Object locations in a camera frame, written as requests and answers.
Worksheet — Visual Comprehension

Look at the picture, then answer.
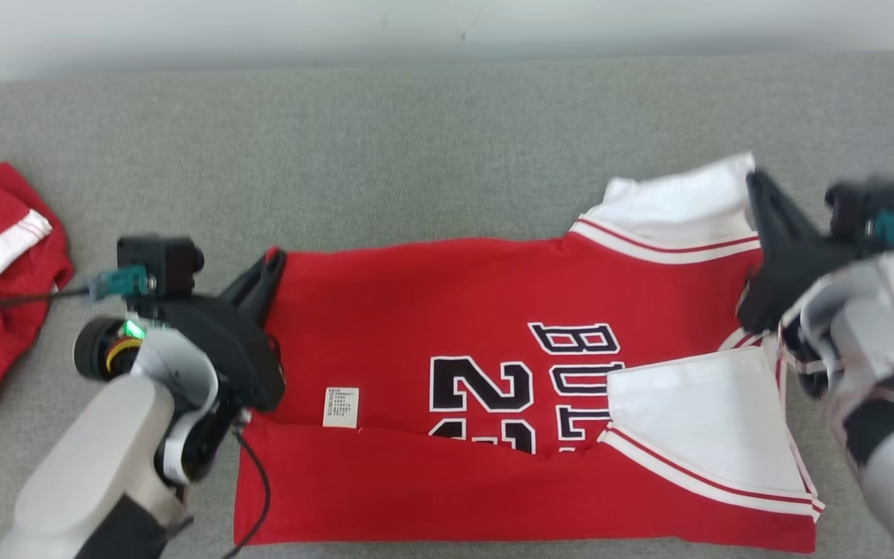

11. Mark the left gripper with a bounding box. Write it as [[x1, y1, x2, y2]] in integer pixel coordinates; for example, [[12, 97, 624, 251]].
[[154, 247, 289, 413]]

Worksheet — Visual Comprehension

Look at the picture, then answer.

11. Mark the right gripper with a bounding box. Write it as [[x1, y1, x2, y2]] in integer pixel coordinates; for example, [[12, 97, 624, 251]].
[[737, 171, 883, 332]]

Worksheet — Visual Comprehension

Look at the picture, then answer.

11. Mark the red Bulls basketball jersey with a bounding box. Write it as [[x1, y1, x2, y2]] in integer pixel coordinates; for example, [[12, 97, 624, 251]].
[[234, 151, 826, 554]]

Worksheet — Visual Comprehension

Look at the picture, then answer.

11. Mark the left arm teal-plug cable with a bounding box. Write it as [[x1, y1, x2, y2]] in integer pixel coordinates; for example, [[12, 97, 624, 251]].
[[0, 266, 151, 313]]

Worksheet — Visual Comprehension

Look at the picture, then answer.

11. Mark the thin black cable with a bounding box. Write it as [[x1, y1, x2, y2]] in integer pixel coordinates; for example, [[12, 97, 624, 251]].
[[222, 427, 272, 559]]

